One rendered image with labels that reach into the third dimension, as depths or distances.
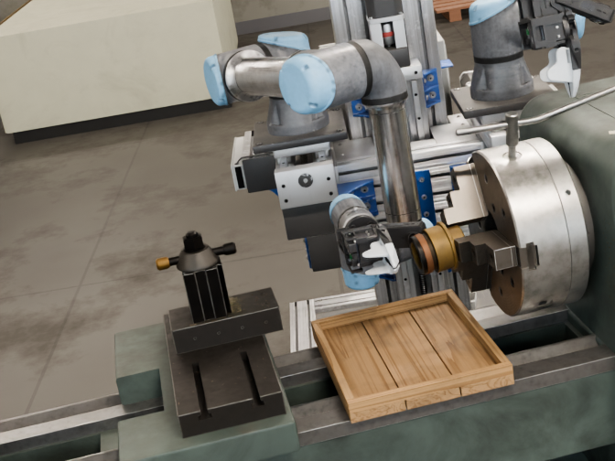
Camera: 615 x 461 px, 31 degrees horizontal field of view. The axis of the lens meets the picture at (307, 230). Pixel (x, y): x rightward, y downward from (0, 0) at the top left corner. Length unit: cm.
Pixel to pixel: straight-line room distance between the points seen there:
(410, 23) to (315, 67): 67
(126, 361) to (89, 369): 220
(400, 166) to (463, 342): 40
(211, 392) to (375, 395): 28
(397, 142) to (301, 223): 42
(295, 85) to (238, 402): 65
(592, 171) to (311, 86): 55
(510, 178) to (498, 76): 70
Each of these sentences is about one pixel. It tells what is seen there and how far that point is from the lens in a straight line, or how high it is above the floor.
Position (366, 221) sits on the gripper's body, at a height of 110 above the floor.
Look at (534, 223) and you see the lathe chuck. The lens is 195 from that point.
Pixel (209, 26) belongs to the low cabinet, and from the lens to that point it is 779.
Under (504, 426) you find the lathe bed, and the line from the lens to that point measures 207.
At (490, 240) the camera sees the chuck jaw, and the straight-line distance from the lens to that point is 200.
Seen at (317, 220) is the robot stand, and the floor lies 97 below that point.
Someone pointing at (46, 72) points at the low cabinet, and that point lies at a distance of 799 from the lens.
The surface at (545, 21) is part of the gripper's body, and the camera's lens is 201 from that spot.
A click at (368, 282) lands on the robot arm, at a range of 231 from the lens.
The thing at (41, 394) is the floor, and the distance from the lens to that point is 433.
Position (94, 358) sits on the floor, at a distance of 449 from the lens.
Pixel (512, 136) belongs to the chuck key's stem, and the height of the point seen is 128.
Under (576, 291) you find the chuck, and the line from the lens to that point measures 205.
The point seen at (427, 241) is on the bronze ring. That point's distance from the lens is 203.
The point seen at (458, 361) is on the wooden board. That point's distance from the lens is 207.
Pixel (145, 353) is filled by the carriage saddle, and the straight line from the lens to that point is 223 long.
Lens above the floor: 187
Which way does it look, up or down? 21 degrees down
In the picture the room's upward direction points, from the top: 10 degrees counter-clockwise
